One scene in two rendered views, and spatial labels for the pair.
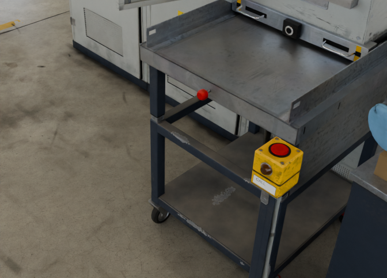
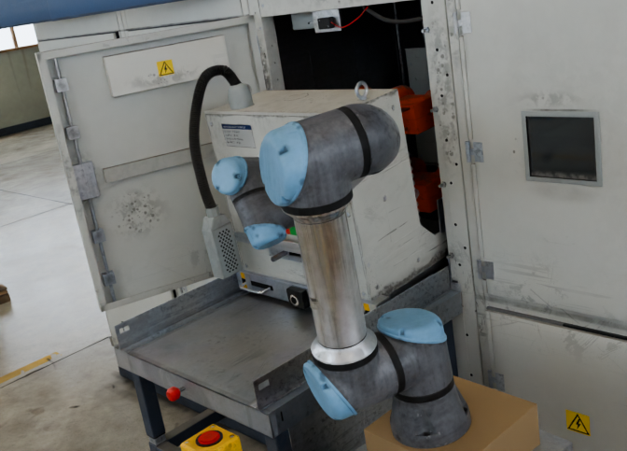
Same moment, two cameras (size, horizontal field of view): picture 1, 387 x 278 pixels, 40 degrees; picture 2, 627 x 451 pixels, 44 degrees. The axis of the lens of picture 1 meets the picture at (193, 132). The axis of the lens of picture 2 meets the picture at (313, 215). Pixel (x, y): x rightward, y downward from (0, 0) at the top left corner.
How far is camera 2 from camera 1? 0.62 m
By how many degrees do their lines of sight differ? 21
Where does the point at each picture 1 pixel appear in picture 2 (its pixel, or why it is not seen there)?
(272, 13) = (277, 283)
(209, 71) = (187, 363)
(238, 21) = (244, 300)
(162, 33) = (139, 329)
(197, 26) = (191, 314)
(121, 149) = not seen: outside the picture
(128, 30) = not seen: hidden behind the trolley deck
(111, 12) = not seen: hidden behind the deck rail
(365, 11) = (358, 260)
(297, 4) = (297, 267)
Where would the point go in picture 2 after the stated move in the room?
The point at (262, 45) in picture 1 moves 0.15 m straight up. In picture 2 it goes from (264, 323) to (254, 270)
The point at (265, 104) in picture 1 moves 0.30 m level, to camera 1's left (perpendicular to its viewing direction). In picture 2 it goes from (240, 392) to (107, 407)
